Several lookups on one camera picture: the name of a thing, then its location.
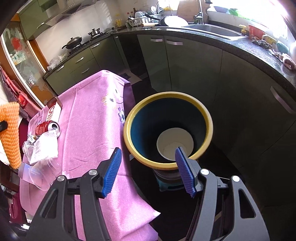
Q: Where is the white dish rack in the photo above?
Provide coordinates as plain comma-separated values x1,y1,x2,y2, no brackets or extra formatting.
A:
125,11,149,28

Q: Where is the crushed red soda can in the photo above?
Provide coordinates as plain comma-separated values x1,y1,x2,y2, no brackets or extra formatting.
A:
35,120,61,137

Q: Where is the small steel pot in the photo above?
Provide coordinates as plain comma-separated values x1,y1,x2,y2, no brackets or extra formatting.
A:
88,28,103,39

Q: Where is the white paper napkin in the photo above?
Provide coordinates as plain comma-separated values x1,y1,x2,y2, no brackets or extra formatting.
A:
29,131,58,166

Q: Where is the steel kitchen sink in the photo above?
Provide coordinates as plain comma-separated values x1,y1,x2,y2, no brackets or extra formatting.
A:
183,24,248,40

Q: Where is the black frying pan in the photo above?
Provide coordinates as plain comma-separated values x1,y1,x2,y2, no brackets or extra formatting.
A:
144,14,189,28

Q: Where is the red checkered apron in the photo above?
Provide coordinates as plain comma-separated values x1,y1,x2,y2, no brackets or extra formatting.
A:
1,67,41,121

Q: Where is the yellow rimmed trash bin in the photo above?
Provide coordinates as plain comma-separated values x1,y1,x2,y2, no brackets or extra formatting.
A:
123,91,213,191

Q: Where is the black wok with lid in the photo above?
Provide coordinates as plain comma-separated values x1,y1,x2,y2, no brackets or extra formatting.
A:
61,36,82,50

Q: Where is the red paper noodle cup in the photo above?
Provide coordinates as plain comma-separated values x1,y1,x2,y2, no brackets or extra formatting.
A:
157,128,194,161

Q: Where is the red tin box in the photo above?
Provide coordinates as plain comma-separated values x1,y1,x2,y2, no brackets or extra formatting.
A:
248,24,265,40

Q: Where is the wooden cutting board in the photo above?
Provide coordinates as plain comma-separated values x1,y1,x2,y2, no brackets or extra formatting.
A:
177,0,200,22

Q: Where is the pink floral tablecloth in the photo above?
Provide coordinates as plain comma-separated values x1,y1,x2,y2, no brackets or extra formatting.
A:
20,70,159,240

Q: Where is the chrome faucet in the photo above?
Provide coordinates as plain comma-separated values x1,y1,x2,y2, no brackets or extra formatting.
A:
193,0,204,25

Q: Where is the yellow oil bottle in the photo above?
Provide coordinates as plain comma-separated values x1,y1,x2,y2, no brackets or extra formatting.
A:
115,18,122,28

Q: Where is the red white milk carton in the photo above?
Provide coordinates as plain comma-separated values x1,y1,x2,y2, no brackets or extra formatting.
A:
46,97,63,122

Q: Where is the clear plastic water bottle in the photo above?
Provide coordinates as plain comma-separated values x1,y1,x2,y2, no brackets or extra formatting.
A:
18,141,62,191

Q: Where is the white plastic bag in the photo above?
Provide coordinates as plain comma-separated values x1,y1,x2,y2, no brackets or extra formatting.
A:
47,53,67,71

